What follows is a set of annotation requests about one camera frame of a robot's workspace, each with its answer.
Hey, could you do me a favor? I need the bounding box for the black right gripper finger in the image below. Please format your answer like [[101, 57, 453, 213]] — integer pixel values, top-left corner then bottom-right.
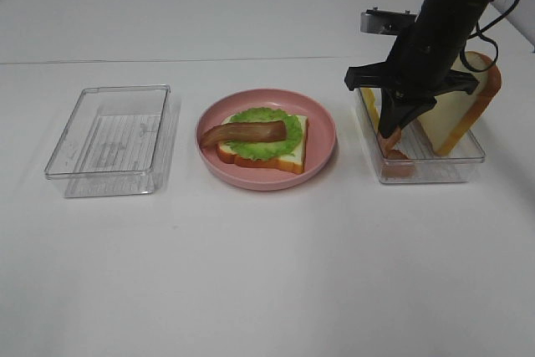
[[397, 99, 436, 129], [378, 93, 405, 138]]

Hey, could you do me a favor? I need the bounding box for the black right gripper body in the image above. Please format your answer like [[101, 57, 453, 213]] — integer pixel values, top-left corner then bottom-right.
[[344, 0, 492, 105]]

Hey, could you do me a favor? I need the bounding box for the yellow cheese slice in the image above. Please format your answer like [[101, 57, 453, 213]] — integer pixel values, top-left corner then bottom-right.
[[360, 88, 380, 132]]

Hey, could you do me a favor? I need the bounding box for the bacon strip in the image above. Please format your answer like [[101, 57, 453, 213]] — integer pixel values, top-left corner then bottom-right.
[[199, 120, 287, 148], [377, 127, 415, 178]]

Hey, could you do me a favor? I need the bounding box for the bread slice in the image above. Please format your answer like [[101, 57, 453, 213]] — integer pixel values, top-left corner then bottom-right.
[[216, 115, 308, 174], [417, 58, 502, 156]]

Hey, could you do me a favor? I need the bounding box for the green lettuce leaf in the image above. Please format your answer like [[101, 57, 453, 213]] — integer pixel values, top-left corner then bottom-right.
[[222, 107, 307, 161]]

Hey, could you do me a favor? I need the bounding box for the right clear plastic tray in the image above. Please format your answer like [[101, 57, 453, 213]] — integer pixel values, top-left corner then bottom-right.
[[354, 89, 486, 185]]

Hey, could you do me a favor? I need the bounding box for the clear plastic tray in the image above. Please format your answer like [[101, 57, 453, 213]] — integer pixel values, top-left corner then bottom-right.
[[44, 84, 180, 198], [354, 89, 486, 185]]

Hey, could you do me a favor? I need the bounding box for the pink round plate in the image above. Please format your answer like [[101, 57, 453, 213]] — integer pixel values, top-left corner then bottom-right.
[[196, 89, 337, 191]]

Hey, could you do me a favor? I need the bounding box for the left clear plastic tray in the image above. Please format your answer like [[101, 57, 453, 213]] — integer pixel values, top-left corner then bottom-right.
[[44, 84, 180, 198]]

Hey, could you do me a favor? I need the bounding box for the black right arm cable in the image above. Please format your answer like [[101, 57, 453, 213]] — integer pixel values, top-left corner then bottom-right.
[[459, 0, 524, 73]]

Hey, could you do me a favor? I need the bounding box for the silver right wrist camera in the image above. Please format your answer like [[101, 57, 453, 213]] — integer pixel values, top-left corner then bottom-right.
[[360, 8, 417, 35]]

